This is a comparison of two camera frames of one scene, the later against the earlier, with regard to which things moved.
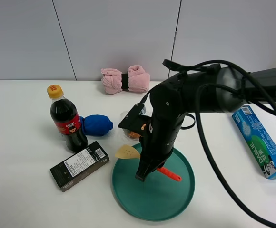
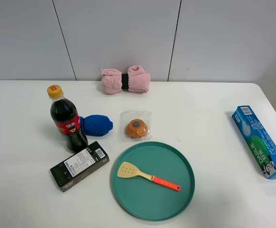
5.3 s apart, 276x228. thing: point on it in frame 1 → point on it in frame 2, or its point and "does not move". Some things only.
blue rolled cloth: x=96 y=125 does not move
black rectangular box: x=73 y=170 does not move
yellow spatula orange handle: x=128 y=152 → x=127 y=169
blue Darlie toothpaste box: x=261 y=145 does not move
